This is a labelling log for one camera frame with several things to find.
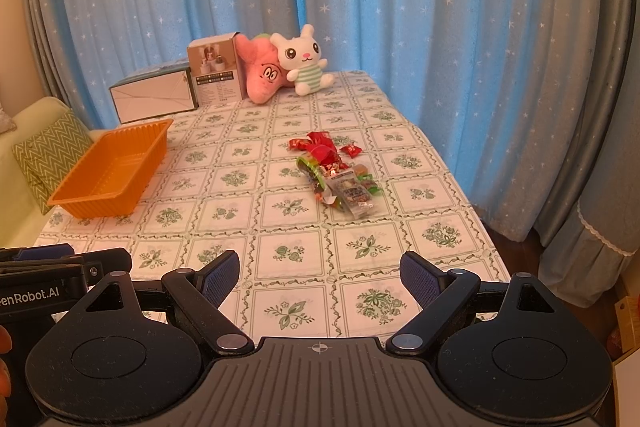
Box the clear printed snack packet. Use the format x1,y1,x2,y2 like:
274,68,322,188
326,169,374,219

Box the green candy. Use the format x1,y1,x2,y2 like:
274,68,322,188
296,154,328,193

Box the small red candy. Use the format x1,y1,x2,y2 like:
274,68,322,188
340,143,362,158

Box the large red snack packet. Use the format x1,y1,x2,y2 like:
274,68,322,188
288,131,344,166

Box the person's left hand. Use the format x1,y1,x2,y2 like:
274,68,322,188
0,326,12,427

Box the light green sofa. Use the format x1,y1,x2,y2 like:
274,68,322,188
0,95,108,249

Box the orange plastic tray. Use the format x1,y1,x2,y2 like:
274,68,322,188
48,118,172,219

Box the green chevron cushion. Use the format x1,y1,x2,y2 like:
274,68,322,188
12,109,93,215

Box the grey lace curtain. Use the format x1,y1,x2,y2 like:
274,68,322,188
536,0,639,308

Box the green floral tablecloth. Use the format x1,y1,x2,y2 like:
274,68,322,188
38,72,508,339

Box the white flat cardboard box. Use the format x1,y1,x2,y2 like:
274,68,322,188
110,60,198,124

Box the tall humidifier product box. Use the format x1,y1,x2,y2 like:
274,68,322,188
186,32,246,105

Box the pink star plush toy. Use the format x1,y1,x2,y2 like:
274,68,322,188
234,34,293,105

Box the white bunny plush toy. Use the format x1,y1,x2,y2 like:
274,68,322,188
269,24,334,96

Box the blue star curtain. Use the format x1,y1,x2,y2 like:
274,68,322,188
25,0,634,243

